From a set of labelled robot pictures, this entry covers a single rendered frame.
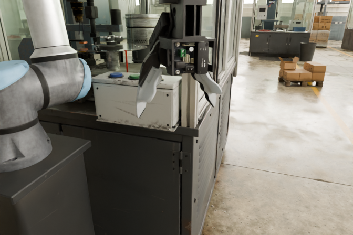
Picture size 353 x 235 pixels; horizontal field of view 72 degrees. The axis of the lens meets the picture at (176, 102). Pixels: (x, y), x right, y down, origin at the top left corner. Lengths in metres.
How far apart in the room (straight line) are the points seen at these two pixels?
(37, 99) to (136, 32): 1.27
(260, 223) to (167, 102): 1.04
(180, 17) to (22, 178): 0.48
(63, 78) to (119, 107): 0.21
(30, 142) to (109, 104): 0.27
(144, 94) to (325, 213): 1.53
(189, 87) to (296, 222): 1.13
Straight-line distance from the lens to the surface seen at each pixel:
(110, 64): 1.19
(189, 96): 0.75
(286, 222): 1.63
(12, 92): 0.64
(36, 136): 0.68
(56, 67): 0.68
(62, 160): 0.67
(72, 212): 0.79
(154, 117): 0.75
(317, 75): 4.61
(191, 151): 0.84
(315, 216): 1.74
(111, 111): 0.82
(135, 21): 1.83
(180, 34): 0.36
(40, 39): 0.71
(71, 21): 1.97
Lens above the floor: 1.08
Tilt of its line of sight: 19 degrees down
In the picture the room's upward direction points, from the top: straight up
